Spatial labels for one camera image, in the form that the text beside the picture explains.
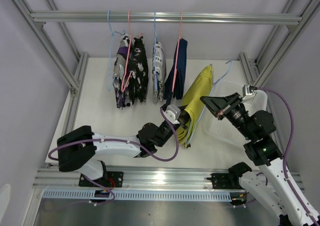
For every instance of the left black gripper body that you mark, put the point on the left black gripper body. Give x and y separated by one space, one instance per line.
167 132

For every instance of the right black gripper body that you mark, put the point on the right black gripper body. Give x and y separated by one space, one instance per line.
237 117

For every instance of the light blue wire hanger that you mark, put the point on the light blue wire hanger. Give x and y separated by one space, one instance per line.
216 82
110 67

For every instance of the yellow-green trousers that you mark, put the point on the yellow-green trousers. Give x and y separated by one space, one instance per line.
202 86

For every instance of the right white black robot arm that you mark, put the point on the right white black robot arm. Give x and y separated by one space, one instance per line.
284 200

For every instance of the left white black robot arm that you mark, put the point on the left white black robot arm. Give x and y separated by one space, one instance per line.
80 149

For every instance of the navy blue trousers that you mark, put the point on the navy blue trousers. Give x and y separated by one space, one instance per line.
180 77

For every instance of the black white floral trousers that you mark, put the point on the black white floral trousers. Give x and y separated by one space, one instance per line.
138 66

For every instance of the white newspaper print trousers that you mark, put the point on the white newspaper print trousers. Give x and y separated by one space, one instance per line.
161 72

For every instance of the purple grey patterned trousers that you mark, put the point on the purple grey patterned trousers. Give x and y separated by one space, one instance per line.
119 70

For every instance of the white plastic basket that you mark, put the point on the white plastic basket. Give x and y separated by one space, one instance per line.
223 129

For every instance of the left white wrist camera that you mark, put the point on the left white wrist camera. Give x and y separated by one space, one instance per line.
172 113

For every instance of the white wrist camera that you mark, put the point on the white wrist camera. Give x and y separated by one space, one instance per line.
248 92
172 113

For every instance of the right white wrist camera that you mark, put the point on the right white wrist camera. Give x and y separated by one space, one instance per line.
248 92

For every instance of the pink wire hanger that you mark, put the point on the pink wire hanger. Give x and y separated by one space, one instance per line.
125 80
177 52

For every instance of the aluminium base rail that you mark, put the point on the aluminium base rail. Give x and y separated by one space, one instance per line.
135 178

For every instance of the slotted cable duct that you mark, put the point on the slotted cable duct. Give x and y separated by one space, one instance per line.
208 195

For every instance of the aluminium frame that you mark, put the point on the aluminium frame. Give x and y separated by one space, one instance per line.
207 40

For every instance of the aluminium hanging rail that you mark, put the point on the aluminium hanging rail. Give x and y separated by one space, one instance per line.
164 17

